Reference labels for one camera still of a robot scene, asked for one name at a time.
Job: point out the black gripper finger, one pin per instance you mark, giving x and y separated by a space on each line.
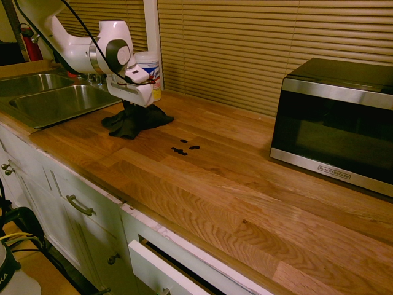
127 104

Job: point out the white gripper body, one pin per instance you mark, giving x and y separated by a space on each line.
132 92

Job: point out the dark cloth rag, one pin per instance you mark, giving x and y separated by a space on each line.
138 121

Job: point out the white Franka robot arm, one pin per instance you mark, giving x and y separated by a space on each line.
70 52

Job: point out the disinfecting wipes canister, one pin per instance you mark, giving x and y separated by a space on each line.
155 69

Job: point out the chrome sink faucet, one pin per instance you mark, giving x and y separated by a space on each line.
92 79

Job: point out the red cup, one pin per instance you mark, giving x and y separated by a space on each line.
72 74

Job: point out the stainless steel double sink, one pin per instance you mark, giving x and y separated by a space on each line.
55 104

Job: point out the narrow beige window blind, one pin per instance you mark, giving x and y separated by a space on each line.
122 12

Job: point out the red fire extinguisher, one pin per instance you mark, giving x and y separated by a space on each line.
32 46

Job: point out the black box appliance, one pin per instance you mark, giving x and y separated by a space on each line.
10 53

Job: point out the round metal cabinet knob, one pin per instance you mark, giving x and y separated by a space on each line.
114 258
9 172
4 166

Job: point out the wide beige window blind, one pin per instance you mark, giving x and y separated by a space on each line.
261 46

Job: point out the white open drawer front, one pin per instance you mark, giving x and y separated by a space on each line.
153 267

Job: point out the black steel microwave oven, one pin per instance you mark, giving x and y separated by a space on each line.
331 123

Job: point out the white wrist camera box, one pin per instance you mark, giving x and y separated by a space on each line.
136 73

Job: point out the black stand frame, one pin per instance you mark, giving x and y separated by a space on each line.
29 219

